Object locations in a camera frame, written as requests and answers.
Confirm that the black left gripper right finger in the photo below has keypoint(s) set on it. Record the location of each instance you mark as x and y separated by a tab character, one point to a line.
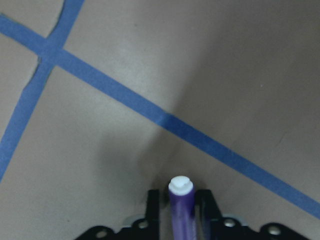
216	226

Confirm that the purple marker pen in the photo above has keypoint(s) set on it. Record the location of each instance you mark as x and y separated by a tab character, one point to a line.
182	205

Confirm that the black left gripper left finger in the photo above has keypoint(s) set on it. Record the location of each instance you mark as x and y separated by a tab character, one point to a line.
145	228

